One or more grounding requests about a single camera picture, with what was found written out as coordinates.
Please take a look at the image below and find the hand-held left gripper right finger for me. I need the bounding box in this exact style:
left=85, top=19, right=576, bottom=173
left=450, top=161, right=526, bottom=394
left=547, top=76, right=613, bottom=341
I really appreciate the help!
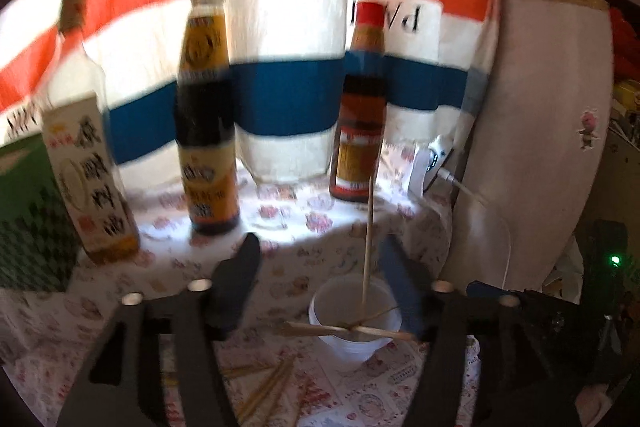
left=377, top=234, right=583, bottom=427

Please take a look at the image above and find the white charger plug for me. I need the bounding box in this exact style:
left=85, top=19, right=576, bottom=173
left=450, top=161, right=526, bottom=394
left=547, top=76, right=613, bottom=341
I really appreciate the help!
left=409, top=134, right=462, bottom=196

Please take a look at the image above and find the bunch of wooden chopsticks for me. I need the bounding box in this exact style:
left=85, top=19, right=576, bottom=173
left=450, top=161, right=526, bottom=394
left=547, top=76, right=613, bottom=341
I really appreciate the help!
left=220, top=354, right=298, bottom=423

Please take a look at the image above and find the pink fabric cover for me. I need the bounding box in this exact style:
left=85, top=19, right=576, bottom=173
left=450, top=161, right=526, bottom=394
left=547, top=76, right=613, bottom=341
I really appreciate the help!
left=447, top=0, right=615, bottom=295

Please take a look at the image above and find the patchwork print cloth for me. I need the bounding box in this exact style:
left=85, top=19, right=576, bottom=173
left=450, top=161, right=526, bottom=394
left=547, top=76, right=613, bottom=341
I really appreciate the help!
left=0, top=307, right=481, bottom=427

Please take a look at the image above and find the wooden chopstick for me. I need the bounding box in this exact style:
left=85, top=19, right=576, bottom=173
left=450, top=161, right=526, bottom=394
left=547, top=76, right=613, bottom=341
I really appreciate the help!
left=286, top=321, right=417, bottom=341
left=349, top=305, right=400, bottom=329
left=359, top=141, right=383, bottom=324

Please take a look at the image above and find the red cloth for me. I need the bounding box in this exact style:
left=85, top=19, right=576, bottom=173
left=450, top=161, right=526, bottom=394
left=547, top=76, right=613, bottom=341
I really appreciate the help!
left=607, top=4, right=640, bottom=80

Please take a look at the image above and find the clear bottle with white label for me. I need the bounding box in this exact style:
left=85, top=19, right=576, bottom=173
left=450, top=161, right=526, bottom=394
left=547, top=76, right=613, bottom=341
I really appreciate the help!
left=40, top=0, right=142, bottom=265

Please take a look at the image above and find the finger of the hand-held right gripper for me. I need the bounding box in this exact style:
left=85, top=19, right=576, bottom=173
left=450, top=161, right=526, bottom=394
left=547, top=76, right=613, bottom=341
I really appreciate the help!
left=466, top=281, right=523, bottom=305

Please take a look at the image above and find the white plastic cup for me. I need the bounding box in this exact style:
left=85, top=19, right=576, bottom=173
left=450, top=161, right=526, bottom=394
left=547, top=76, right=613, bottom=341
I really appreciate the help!
left=307, top=277, right=404, bottom=364

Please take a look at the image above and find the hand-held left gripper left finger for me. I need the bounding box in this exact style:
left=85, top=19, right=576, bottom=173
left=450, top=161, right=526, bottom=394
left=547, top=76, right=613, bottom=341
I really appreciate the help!
left=57, top=232, right=262, bottom=427

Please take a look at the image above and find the white cable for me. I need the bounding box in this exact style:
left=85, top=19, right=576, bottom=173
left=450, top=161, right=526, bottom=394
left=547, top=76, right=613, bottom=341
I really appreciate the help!
left=439, top=171, right=512, bottom=294

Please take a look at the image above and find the person's right hand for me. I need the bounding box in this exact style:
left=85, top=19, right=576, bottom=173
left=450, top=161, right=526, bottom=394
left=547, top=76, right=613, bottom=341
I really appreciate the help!
left=575, top=382, right=623, bottom=427

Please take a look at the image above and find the bear print tablecloth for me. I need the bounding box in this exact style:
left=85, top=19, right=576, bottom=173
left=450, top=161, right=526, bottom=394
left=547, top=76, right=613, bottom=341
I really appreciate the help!
left=0, top=147, right=458, bottom=358

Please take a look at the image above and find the red-capped sauce bottle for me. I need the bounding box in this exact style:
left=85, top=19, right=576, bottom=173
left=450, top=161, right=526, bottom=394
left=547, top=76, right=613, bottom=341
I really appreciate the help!
left=329, top=1, right=387, bottom=204

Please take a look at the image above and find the green checkered box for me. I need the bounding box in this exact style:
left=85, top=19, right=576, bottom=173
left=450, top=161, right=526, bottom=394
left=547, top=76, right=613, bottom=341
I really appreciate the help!
left=0, top=142, right=82, bottom=294

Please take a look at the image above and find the dark sauce bottle yellow label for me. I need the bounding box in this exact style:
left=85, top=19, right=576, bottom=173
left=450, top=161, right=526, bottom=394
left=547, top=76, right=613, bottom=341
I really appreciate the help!
left=174, top=0, right=242, bottom=237

